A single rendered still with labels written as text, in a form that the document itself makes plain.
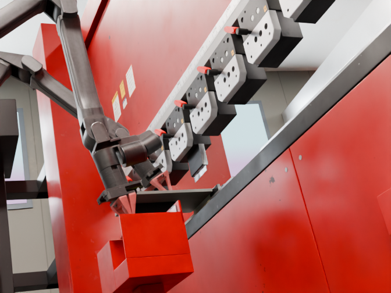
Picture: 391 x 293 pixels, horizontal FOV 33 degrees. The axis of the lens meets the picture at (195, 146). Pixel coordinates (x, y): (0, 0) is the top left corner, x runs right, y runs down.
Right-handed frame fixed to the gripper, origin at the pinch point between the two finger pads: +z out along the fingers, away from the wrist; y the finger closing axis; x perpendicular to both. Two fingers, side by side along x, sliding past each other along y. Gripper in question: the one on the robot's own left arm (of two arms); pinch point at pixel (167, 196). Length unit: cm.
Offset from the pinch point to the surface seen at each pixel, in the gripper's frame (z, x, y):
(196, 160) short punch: -3.8, -15.6, -3.0
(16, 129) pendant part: -80, -16, 98
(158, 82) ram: -36.5, -31.4, 7.6
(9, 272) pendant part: -32, 15, 137
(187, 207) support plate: 6.3, -5.0, 2.9
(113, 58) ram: -69, -51, 48
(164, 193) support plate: 0.0, 5.8, -10.4
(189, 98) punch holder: -19.9, -21.5, -13.8
